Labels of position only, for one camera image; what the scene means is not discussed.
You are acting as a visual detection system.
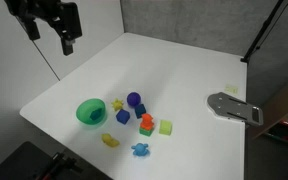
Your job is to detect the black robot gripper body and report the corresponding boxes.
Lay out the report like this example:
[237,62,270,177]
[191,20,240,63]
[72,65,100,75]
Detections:
[4,0,82,41]

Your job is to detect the teal cube in bowl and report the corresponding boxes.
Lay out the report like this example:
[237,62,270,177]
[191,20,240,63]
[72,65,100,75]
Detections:
[90,108,102,121]

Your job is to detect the dark teal-blue cube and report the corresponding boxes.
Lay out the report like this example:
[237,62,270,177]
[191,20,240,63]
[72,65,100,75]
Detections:
[135,104,146,118]

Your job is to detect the yellow spiky star toy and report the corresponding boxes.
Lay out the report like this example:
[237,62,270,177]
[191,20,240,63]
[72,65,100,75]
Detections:
[111,98,124,111]

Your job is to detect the yellow sticky note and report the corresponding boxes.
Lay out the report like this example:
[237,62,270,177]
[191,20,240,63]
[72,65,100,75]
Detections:
[225,85,238,94]

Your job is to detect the dark blue cube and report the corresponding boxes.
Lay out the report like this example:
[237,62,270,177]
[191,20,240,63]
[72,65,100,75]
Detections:
[116,109,130,124]

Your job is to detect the lime green cube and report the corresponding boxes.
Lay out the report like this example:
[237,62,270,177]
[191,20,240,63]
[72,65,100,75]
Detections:
[159,120,172,135]

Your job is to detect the yellow rubber duck toy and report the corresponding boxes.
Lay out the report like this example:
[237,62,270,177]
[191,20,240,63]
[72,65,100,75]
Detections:
[101,133,120,147]

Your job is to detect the purple bumpy ball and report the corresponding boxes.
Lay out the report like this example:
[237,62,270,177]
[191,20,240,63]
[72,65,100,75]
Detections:
[127,92,141,107]

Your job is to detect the grey metal mounting plate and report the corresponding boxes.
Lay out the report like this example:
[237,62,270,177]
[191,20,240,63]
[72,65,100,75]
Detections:
[206,92,263,126]

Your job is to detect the light blue rubber animal toy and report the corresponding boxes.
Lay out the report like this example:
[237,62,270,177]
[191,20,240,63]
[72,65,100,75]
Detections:
[131,143,150,157]

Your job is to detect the wooden toy shelf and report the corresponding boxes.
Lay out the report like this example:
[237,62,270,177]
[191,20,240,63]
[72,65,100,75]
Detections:
[248,84,288,144]

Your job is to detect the black tripod with red clamp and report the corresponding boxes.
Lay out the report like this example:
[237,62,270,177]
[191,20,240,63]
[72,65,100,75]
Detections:
[34,153,83,180]

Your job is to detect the black camera stand pole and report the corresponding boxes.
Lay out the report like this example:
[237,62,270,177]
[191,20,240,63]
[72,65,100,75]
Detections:
[240,0,285,64]

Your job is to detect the orange rubber toy figure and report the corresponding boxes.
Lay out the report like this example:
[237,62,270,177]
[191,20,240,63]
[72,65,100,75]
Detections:
[140,114,154,130]

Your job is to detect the green plastic bowl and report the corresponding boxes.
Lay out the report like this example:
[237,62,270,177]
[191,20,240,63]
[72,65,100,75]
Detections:
[76,98,107,126]

